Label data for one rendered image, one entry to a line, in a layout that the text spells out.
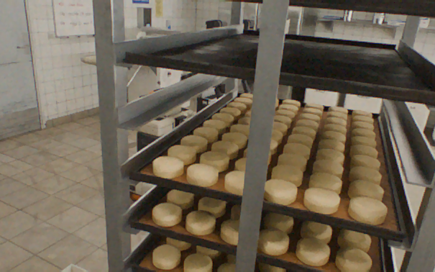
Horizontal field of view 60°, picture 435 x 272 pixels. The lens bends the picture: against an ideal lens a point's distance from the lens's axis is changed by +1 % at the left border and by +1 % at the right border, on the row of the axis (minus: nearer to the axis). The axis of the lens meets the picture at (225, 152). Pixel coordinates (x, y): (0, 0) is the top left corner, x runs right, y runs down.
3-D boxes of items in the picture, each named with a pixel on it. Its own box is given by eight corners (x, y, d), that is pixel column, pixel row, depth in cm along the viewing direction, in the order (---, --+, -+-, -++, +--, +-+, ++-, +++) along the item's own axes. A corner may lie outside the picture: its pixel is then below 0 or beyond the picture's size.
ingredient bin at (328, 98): (298, 119, 613) (306, 72, 583) (308, 110, 667) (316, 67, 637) (331, 125, 593) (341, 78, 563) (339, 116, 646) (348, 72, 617)
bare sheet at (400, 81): (242, 34, 104) (243, 29, 104) (395, 50, 94) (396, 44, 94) (125, 62, 51) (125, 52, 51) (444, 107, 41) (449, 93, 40)
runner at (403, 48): (386, 50, 97) (389, 37, 96) (397, 51, 96) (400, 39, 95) (428, 109, 41) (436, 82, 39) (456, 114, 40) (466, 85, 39)
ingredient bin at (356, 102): (337, 127, 587) (347, 79, 558) (345, 118, 640) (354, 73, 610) (373, 134, 565) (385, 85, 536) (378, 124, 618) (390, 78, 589)
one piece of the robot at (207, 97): (191, 116, 291) (192, 88, 283) (209, 109, 314) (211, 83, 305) (208, 120, 284) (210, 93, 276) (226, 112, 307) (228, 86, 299)
